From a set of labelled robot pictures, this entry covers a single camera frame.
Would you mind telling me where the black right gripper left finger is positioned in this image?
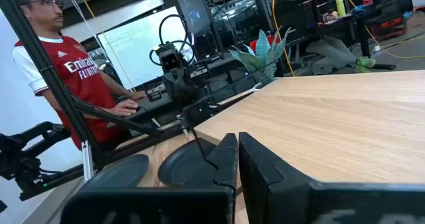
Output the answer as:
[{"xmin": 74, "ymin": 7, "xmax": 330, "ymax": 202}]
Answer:
[{"xmin": 60, "ymin": 133, "xmax": 238, "ymax": 224}]

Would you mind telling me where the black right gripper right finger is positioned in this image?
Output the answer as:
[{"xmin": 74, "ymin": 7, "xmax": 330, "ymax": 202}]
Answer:
[{"xmin": 238, "ymin": 132, "xmax": 425, "ymax": 224}]

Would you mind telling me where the black box with white label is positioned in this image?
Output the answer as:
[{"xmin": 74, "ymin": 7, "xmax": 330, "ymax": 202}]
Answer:
[{"xmin": 142, "ymin": 79, "xmax": 169, "ymax": 102}]

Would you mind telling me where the large white board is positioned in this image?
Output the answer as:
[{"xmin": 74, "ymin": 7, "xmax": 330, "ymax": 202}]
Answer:
[{"xmin": 97, "ymin": 6, "xmax": 195, "ymax": 89}]

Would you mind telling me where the black computer monitor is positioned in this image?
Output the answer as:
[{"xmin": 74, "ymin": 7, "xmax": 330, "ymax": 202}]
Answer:
[{"xmin": 174, "ymin": 0, "xmax": 213, "ymax": 35}]

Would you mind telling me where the snake plant in white pot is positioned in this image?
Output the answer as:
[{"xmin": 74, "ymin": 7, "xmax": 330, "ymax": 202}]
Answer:
[{"xmin": 228, "ymin": 26, "xmax": 293, "ymax": 92}]

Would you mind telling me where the person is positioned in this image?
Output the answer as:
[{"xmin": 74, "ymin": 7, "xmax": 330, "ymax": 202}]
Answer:
[{"xmin": 9, "ymin": 0, "xmax": 149, "ymax": 152}]

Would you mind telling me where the black work desk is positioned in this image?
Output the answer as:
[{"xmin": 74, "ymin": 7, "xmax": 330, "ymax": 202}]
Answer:
[{"xmin": 285, "ymin": 4, "xmax": 399, "ymax": 58}]

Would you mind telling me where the yellow-green bottle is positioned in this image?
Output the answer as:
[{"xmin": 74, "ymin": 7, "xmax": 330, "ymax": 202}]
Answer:
[{"xmin": 334, "ymin": 0, "xmax": 347, "ymax": 18}]

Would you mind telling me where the red tool box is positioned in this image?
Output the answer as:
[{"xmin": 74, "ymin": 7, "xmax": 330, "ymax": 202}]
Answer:
[{"xmin": 371, "ymin": 16, "xmax": 405, "ymax": 41}]

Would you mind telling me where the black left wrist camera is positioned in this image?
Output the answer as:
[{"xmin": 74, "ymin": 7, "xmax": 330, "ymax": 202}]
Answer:
[{"xmin": 158, "ymin": 49, "xmax": 182, "ymax": 72}]

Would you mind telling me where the black left camera cable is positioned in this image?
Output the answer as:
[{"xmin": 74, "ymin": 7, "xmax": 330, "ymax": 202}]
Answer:
[{"xmin": 149, "ymin": 13, "xmax": 197, "ymax": 67}]

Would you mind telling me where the yellow cable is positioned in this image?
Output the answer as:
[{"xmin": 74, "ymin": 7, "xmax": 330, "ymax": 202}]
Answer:
[
  {"xmin": 270, "ymin": 0, "xmax": 296, "ymax": 78},
  {"xmin": 73, "ymin": 0, "xmax": 137, "ymax": 92}
]

